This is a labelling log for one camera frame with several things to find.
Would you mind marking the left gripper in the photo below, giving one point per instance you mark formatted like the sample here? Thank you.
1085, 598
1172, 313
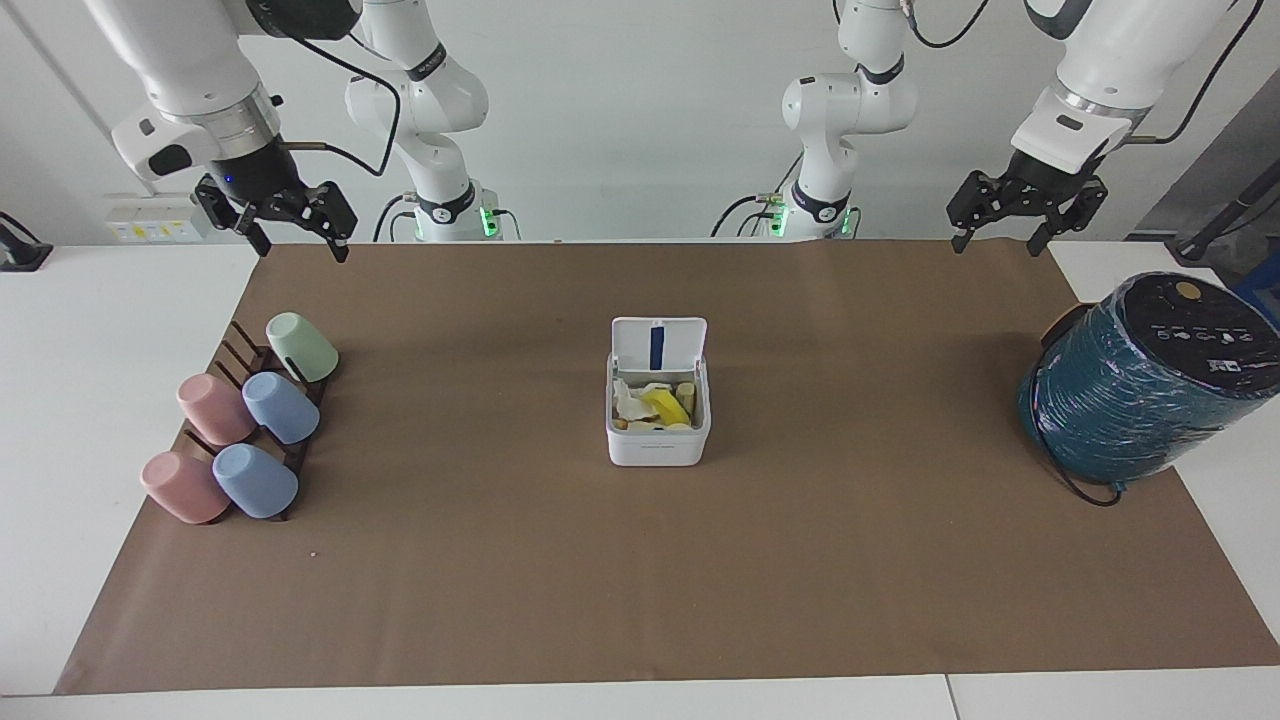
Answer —
1045, 182

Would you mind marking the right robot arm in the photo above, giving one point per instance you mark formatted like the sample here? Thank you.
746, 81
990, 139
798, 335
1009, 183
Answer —
180, 60

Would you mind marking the white crumpled tissue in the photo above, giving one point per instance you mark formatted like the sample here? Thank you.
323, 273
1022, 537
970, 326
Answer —
629, 400

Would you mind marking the brown wooden cup rack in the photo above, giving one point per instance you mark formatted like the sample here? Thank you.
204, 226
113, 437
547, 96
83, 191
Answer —
240, 350

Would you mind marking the white trash can with lid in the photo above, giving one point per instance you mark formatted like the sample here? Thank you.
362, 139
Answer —
657, 445

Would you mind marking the blue cup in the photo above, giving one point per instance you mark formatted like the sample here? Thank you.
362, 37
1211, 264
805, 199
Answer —
282, 407
256, 481

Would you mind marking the pink cup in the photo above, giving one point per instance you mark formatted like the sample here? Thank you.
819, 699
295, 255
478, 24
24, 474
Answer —
213, 408
182, 487

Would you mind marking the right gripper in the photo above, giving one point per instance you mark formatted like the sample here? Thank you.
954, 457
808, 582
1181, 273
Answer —
255, 175

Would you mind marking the yellow banana peel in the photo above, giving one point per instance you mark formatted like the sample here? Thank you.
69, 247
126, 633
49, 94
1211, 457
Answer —
664, 405

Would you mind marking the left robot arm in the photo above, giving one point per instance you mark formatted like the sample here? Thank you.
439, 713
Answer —
1120, 60

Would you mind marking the black stand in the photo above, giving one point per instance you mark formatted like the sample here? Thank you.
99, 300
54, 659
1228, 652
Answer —
1215, 225
18, 250

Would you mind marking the green cup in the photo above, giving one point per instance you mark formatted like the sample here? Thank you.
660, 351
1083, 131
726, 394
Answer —
305, 347

